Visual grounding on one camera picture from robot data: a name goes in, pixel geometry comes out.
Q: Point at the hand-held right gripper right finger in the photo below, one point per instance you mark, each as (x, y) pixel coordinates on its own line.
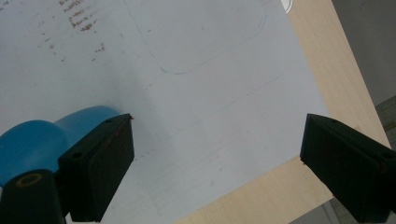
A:
(348, 168)

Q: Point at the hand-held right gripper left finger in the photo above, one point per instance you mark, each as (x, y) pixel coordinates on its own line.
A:
(93, 174)

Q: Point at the blue computer mouse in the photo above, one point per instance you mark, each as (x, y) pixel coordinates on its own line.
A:
(31, 143)

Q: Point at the light wooden table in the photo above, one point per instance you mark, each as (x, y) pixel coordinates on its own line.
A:
(323, 62)

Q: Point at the white paper mat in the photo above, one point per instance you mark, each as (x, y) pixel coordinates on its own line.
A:
(202, 109)

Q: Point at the white round disc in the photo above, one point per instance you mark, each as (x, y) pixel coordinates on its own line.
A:
(287, 4)

